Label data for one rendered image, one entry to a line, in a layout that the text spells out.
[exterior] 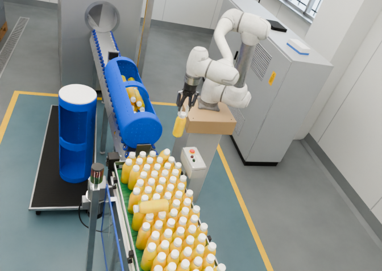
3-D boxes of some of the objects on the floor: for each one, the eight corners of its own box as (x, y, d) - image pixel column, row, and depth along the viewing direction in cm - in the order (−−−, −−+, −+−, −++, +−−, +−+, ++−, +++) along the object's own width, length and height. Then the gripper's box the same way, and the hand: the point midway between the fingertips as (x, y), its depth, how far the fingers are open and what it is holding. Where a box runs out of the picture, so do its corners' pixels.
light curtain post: (132, 125, 394) (154, -14, 295) (133, 128, 389) (156, -13, 291) (127, 125, 391) (148, -16, 293) (128, 128, 387) (150, -14, 288)
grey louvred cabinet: (227, 81, 560) (255, 0, 476) (277, 166, 398) (334, 66, 314) (199, 78, 542) (223, -7, 459) (240, 166, 381) (289, 59, 297)
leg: (94, 101, 415) (97, 58, 379) (95, 103, 411) (98, 61, 375) (90, 101, 413) (92, 58, 377) (90, 103, 409) (93, 61, 372)
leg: (104, 150, 346) (109, 104, 310) (105, 154, 342) (109, 108, 305) (99, 151, 344) (103, 104, 307) (99, 154, 339) (104, 108, 303)
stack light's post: (90, 283, 232) (99, 184, 168) (90, 288, 229) (100, 190, 165) (84, 284, 230) (91, 184, 167) (84, 289, 227) (92, 190, 164)
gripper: (202, 79, 182) (192, 112, 196) (175, 78, 176) (167, 112, 189) (206, 86, 177) (196, 119, 191) (179, 85, 170) (171, 119, 184)
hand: (183, 111), depth 188 cm, fingers closed on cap, 4 cm apart
